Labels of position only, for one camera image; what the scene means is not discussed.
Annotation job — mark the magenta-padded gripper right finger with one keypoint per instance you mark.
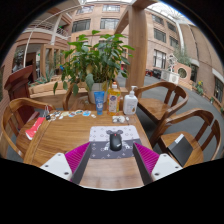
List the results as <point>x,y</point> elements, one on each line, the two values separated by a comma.
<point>146,158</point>

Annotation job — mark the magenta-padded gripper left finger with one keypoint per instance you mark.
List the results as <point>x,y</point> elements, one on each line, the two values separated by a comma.
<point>78,156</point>

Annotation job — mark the black computer mouse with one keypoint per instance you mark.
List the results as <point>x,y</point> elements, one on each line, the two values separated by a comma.
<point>115,142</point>

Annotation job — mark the grey white printed mouse pad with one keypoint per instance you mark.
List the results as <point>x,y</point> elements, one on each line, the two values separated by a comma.
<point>98,140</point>

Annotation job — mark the black notebook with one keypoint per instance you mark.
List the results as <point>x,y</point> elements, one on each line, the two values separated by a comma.
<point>180,151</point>

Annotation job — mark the round blue sticker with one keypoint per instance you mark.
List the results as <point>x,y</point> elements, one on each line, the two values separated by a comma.
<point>71,114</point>

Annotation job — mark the small white sticker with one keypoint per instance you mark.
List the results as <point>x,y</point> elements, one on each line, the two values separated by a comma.
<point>93,116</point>

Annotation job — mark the blue white sticker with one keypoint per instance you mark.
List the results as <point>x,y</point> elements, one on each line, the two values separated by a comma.
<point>86,113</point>

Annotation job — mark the colourful oval sticker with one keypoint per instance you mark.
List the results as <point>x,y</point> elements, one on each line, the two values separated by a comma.
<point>78,112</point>

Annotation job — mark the pale yellow sticker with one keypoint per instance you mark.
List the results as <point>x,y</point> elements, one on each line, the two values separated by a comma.
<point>65,114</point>

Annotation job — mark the small clear plastic packet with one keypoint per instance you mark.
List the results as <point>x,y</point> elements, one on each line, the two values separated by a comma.
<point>119,119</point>

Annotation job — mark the small black key fob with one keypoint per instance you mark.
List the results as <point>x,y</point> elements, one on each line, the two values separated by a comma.
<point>48,117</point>

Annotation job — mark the red paper bag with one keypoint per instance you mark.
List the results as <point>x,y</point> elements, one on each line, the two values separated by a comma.
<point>34,128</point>

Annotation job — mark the white pump bottle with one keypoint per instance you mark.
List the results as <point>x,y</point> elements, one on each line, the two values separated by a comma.
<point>130,105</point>

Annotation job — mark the blue squeeze tube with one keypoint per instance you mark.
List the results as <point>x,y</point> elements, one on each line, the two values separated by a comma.
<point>99,103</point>

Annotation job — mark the orange dish soap bottle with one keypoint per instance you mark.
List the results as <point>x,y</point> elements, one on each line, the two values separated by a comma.
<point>114,100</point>

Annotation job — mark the wooden planter with spiky plants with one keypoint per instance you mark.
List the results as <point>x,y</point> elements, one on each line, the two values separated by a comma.
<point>43,87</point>

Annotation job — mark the yellow flowering plant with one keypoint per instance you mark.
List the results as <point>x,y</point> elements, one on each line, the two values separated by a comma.
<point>199,88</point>

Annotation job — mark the dark red wooden lectern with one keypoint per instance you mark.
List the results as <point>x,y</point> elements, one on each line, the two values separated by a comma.
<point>18,86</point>

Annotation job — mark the green plant in white pot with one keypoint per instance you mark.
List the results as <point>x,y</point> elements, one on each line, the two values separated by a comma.
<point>96,56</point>

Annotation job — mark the white sculpture on pedestal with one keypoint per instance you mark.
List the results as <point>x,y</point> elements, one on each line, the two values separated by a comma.
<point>170,76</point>

